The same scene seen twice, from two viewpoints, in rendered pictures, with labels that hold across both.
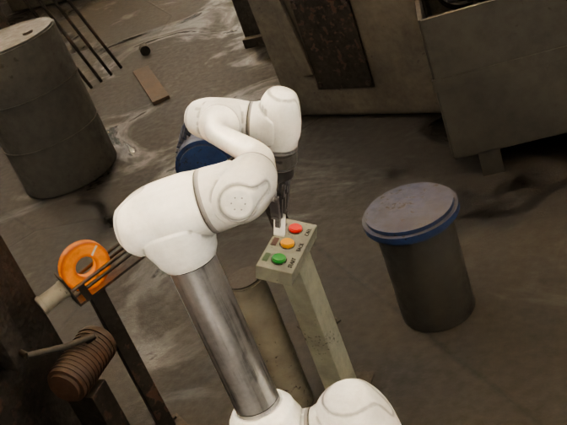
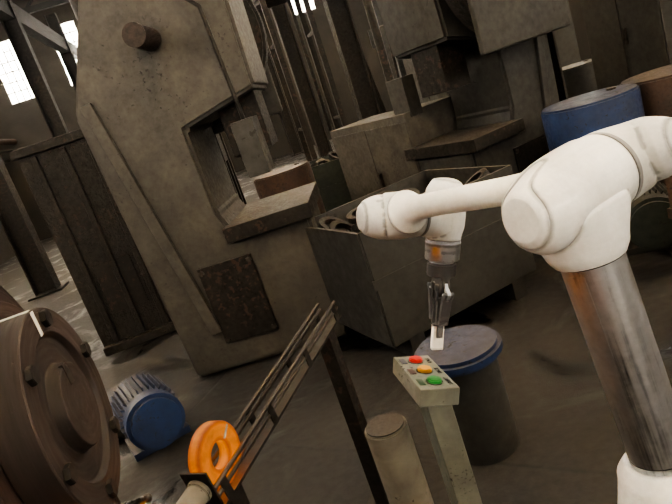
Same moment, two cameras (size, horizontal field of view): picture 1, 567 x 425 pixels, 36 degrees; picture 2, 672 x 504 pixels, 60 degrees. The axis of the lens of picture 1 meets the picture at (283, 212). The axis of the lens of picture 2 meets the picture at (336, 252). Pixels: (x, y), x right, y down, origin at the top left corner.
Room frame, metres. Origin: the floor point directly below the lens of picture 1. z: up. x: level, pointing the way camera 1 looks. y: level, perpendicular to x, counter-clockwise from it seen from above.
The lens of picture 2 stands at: (1.07, 1.04, 1.39)
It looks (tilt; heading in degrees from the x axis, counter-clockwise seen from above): 14 degrees down; 322
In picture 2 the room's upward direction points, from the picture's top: 19 degrees counter-clockwise
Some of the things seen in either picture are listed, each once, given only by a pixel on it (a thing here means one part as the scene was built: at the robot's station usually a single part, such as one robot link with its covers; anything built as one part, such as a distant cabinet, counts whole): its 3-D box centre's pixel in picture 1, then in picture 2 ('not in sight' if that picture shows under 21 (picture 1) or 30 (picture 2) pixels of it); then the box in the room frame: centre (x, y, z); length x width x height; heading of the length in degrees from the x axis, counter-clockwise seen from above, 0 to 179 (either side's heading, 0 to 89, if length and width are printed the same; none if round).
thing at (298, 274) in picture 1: (316, 320); (451, 457); (2.17, 0.02, 0.31); 0.24 x 0.16 x 0.62; 150
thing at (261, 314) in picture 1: (271, 342); (411, 501); (2.22, 0.18, 0.26); 0.12 x 0.12 x 0.52
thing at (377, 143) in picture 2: not in sight; (403, 177); (4.58, -2.64, 0.55); 1.10 x 0.53 x 1.10; 170
